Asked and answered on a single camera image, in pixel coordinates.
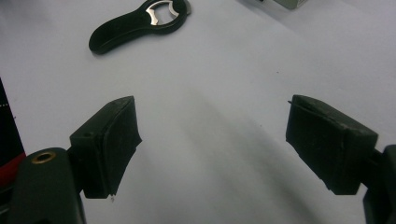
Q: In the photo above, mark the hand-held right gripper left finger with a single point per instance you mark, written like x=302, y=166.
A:
x=102, y=146

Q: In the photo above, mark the black bottle opener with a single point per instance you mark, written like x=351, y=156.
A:
x=130, y=28

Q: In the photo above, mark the black and red object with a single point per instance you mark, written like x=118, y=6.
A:
x=7, y=146

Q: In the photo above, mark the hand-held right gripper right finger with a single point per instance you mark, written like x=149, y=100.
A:
x=330, y=146

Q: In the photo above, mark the grey box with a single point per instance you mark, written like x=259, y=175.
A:
x=289, y=3

